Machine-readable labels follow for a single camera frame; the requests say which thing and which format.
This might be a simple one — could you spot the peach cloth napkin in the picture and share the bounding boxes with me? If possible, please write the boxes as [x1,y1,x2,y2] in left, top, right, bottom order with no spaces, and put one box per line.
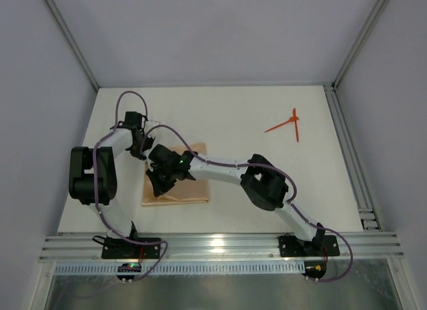
[142,144,210,207]

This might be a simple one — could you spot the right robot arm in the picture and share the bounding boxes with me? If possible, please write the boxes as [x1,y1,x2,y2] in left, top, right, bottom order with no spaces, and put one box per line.
[146,145,325,255]

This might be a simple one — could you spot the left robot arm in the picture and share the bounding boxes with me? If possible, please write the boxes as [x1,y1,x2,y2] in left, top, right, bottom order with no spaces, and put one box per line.
[69,111,153,244]

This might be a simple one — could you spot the orange plastic fork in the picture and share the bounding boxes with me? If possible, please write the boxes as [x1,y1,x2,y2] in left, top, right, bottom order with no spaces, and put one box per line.
[264,116,299,133]

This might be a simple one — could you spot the orange plastic knife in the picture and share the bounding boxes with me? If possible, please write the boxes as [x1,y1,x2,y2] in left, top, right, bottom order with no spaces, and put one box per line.
[292,108,300,143]

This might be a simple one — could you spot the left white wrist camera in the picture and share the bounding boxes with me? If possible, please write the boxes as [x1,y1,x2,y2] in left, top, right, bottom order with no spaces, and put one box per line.
[145,119,163,129]

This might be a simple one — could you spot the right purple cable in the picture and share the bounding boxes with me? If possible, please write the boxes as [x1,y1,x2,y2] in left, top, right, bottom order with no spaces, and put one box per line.
[139,124,354,285]

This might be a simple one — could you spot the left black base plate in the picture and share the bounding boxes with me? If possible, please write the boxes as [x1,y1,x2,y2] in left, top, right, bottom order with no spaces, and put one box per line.
[92,235,161,259]

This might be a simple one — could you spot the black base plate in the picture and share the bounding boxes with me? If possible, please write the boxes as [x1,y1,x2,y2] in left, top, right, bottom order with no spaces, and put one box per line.
[278,233,340,257]
[92,235,161,259]

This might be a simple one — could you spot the aluminium front rail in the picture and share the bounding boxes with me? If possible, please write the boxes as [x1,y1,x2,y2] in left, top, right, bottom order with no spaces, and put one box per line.
[39,231,404,262]

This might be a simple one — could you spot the aluminium rail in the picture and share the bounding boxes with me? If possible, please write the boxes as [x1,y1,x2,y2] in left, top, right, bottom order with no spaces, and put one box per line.
[324,85,382,231]
[39,231,404,262]

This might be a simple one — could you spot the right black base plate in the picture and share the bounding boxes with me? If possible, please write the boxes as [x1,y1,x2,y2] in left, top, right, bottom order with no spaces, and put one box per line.
[278,233,340,257]

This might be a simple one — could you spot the perforated cable tray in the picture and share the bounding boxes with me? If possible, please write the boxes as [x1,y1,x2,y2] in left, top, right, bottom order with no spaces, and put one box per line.
[53,260,305,276]

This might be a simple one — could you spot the left frame post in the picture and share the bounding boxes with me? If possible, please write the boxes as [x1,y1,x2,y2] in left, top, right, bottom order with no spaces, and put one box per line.
[42,0,100,92]

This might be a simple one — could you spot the frame post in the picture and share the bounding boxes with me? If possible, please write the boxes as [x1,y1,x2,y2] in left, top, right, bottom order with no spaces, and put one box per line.
[332,0,391,89]
[42,0,100,92]

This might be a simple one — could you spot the right side aluminium rail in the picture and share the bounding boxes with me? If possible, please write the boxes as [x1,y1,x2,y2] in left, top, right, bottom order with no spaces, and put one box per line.
[324,85,382,231]

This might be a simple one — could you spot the right frame post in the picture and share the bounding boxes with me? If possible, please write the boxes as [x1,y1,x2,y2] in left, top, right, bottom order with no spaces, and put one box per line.
[332,0,391,89]

